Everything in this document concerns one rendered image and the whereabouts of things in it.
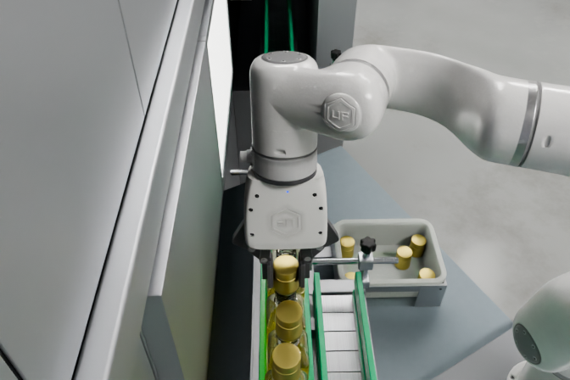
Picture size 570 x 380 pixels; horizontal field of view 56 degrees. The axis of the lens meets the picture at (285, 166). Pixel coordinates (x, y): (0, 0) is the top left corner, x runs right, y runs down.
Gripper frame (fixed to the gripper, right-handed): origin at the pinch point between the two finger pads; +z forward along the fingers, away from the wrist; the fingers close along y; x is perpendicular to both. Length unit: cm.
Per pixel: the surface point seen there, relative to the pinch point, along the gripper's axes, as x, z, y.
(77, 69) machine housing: -18.5, -33.5, -15.1
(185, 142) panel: 4.9, -16.5, -12.3
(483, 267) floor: 111, 92, 81
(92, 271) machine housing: -23.4, -19.4, -15.2
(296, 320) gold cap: -6.3, 2.8, 1.1
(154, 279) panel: -14.9, -11.3, -13.1
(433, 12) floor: 318, 38, 112
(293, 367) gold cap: -12.2, 4.5, 0.5
